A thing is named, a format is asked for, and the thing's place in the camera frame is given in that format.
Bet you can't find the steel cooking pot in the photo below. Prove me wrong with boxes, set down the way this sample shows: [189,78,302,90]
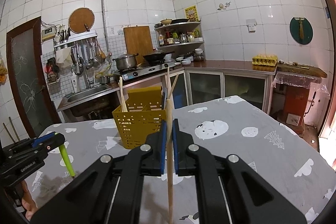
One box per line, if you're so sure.
[112,53,138,71]

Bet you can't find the steel sink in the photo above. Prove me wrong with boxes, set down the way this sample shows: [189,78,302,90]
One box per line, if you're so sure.
[56,85,120,122]

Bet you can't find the wooden chopstick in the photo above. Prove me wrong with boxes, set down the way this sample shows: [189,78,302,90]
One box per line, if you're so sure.
[166,99,174,224]

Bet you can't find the dark wooden door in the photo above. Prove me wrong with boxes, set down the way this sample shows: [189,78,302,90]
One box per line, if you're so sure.
[6,16,61,138]

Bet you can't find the kitchen counter cabinets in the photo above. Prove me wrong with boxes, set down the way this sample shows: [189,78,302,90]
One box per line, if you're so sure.
[170,61,276,114]

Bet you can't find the black wok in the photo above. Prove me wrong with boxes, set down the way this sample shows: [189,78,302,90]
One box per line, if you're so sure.
[143,51,174,66]

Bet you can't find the white wall socket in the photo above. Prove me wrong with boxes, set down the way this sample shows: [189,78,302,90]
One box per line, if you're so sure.
[246,19,257,33]

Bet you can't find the plastic covered side table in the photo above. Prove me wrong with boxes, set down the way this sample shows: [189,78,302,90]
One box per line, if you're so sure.
[270,61,330,135]

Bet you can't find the grey animal print tablecloth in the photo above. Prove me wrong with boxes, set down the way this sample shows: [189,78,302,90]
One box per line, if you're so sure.
[31,96,335,223]

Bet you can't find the steel faucet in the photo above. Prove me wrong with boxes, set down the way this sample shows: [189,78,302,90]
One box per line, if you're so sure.
[75,57,94,89]

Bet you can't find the wooden cutting board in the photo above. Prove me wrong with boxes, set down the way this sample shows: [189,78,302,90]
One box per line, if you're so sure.
[123,26,154,64]

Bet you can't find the yellow perforated utensil holder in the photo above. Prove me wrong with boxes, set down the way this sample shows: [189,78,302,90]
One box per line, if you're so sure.
[112,86,166,149]

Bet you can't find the gas stove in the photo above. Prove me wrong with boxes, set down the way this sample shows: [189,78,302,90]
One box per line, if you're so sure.
[113,62,175,82]

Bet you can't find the yellow wall poster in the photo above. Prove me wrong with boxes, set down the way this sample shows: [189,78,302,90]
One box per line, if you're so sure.
[185,5,199,22]

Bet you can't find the round woven lid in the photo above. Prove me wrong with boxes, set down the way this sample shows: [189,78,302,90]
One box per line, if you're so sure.
[68,7,95,34]

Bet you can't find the chopstick in holder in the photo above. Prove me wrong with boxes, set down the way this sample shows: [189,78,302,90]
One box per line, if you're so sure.
[166,67,171,99]
[167,74,179,100]
[118,76,127,112]

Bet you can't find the steel wall utensil rack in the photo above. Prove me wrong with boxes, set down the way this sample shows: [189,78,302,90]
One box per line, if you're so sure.
[54,31,106,73]

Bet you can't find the person's left hand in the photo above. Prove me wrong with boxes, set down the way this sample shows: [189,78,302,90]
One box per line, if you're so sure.
[21,180,38,221]

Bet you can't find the green round wall hanger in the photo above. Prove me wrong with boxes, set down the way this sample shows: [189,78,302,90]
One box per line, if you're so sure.
[289,17,313,45]

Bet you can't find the green bear handle utensil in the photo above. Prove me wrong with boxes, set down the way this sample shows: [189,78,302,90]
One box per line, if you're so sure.
[59,144,76,177]

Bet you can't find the corner shelf with bottles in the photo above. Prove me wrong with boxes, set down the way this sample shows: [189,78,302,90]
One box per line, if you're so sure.
[154,18,205,58]

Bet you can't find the yellow egg tray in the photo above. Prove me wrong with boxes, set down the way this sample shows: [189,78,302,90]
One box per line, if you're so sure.
[252,54,278,67]

